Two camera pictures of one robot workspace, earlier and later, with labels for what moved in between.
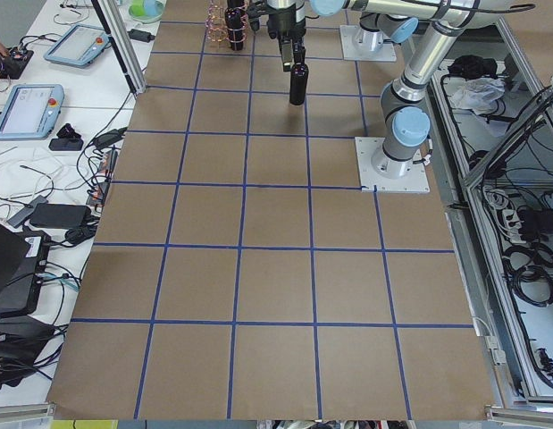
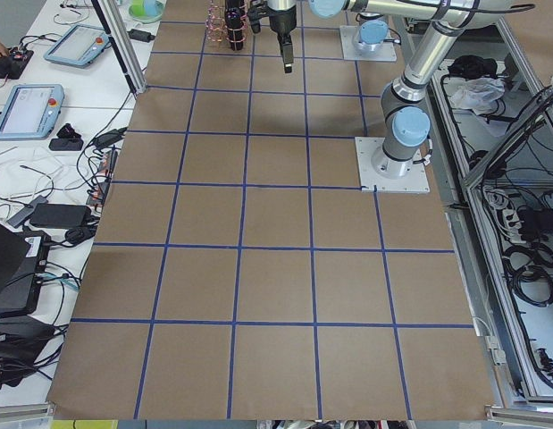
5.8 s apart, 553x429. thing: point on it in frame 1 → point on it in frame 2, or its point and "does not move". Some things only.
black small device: x=67 y=139 does not move
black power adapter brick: x=140 y=35 does not move
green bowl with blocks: x=146 y=11 does not move
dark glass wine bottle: x=298 y=83 → x=234 y=21
